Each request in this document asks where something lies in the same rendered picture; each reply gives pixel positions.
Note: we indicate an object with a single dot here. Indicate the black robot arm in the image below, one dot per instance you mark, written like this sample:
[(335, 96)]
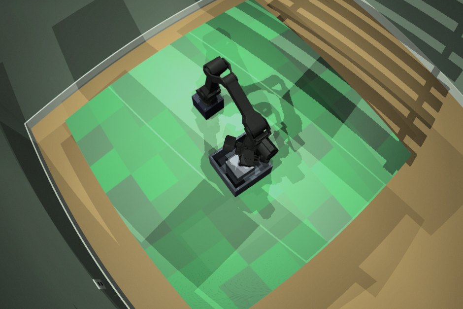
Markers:
[(254, 123)]

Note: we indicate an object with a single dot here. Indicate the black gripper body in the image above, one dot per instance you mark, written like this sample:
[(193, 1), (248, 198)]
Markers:
[(230, 143)]

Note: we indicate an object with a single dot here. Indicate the white square plate with hole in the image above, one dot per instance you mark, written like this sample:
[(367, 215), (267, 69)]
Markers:
[(239, 172)]

